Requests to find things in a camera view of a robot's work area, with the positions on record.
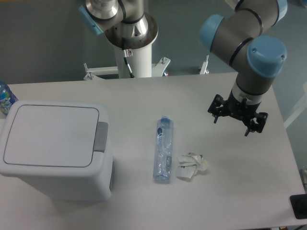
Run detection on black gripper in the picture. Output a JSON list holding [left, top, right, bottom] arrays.
[[208, 92, 268, 136]]

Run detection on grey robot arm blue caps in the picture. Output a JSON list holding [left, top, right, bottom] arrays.
[[199, 0, 288, 134]]

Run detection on second grey robot arm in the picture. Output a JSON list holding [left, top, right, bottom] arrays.
[[79, 0, 144, 35]]

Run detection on white trash can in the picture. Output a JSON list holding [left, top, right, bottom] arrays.
[[0, 100, 113, 202]]

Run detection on white trash can lid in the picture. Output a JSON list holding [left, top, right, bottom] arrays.
[[2, 104, 99, 167]]

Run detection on crumpled white paper wrapper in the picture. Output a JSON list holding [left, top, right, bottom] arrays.
[[175, 152, 208, 180]]

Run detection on clear empty plastic bottle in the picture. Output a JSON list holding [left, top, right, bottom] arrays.
[[153, 115, 174, 184]]

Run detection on black device at table edge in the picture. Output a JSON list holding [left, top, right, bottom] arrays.
[[290, 194, 307, 219]]

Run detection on grey lid push button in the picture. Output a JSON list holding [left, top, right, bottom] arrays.
[[93, 122, 108, 152]]

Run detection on blue drink bottle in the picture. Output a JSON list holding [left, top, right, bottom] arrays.
[[0, 81, 18, 115]]

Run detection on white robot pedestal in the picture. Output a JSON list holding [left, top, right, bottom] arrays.
[[105, 12, 158, 79]]

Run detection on black cable on pedestal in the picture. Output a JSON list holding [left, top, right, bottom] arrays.
[[121, 38, 135, 79]]

